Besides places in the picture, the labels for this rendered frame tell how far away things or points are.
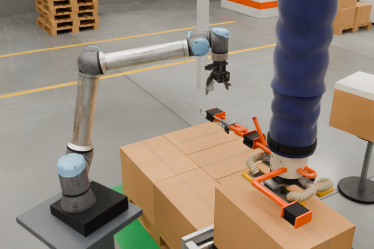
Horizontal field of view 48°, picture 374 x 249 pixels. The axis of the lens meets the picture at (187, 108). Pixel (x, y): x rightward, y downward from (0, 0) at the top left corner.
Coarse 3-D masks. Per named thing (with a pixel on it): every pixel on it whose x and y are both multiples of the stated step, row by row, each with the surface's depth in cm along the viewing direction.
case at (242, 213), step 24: (216, 192) 228; (240, 192) 224; (216, 216) 234; (240, 216) 212; (264, 216) 206; (312, 216) 206; (336, 216) 206; (216, 240) 241; (240, 240) 218; (264, 240) 198; (288, 240) 191; (312, 240) 191; (336, 240) 196
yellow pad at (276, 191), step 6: (258, 168) 216; (246, 174) 211; (252, 174) 210; (258, 174) 210; (264, 186) 201; (282, 186) 202; (276, 192) 196; (282, 192) 195; (288, 192) 196; (282, 198) 192
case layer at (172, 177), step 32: (192, 128) 377; (128, 160) 336; (160, 160) 329; (192, 160) 329; (224, 160) 329; (128, 192) 355; (160, 192) 294; (192, 192) 291; (160, 224) 307; (192, 224) 262
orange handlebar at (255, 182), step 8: (216, 120) 242; (232, 128) 231; (240, 128) 229; (256, 144) 216; (280, 168) 194; (304, 168) 195; (264, 176) 188; (272, 176) 190; (304, 176) 191; (312, 176) 189; (256, 184) 183; (264, 192) 179; (272, 200) 175; (280, 200) 172
